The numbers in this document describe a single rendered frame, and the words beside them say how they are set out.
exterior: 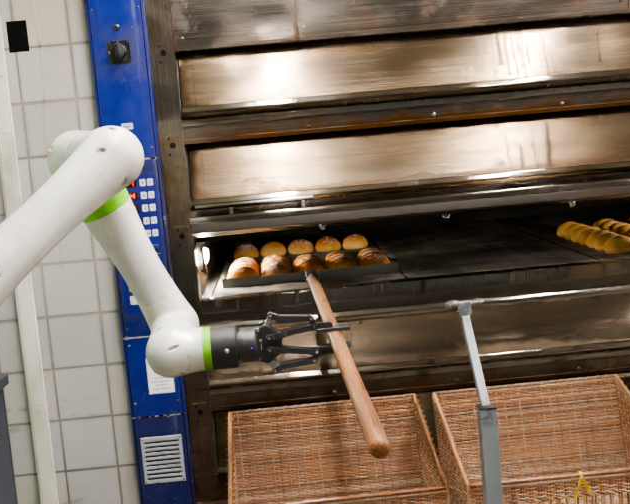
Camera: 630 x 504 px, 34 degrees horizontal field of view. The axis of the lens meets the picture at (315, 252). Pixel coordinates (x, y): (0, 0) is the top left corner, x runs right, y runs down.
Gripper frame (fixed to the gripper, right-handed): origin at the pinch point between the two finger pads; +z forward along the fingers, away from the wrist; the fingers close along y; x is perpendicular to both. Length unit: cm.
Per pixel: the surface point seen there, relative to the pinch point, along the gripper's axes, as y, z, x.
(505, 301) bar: 3, 47, -40
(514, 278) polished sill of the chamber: 3, 59, -78
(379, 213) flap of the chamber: -20, 19, -64
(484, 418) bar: 26.4, 34.9, -18.1
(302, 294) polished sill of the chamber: 2, -3, -79
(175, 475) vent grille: 52, -45, -76
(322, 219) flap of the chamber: -20, 3, -64
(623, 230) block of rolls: -3, 107, -120
